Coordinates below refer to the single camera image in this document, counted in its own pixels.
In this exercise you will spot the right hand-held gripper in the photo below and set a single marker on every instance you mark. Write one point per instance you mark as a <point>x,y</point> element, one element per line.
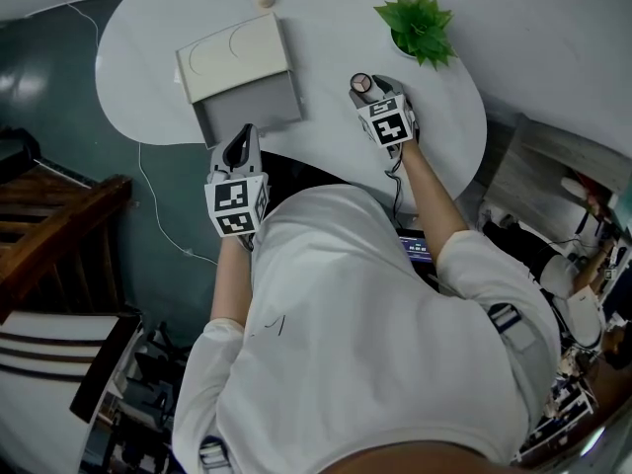
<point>390,124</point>

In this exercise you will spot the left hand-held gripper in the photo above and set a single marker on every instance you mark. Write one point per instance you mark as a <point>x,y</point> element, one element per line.
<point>232,198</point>

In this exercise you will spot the round makeup compact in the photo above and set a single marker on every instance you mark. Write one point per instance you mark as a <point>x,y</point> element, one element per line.
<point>361,82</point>

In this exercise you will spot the cream and grey box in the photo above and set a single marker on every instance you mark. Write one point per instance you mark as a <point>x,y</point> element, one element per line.
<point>237,57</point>

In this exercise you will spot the person's left forearm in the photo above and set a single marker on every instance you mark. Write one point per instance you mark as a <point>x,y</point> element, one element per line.
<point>231,279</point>

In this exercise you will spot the person's right forearm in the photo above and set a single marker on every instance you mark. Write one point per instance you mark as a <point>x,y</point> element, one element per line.
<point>429,190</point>

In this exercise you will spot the green potted plant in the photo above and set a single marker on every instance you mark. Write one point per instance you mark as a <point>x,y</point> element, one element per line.
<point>419,27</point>

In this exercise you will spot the lit screen device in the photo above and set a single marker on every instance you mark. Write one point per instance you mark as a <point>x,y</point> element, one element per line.
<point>415,249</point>

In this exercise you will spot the grey wooden cabinet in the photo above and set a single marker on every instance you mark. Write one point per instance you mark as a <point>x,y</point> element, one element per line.
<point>548,158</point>

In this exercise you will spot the brown wooden chair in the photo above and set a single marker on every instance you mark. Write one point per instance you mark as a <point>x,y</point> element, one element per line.
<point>54,225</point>

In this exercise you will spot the person's white shirt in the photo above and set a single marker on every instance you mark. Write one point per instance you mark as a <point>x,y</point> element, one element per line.
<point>355,324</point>

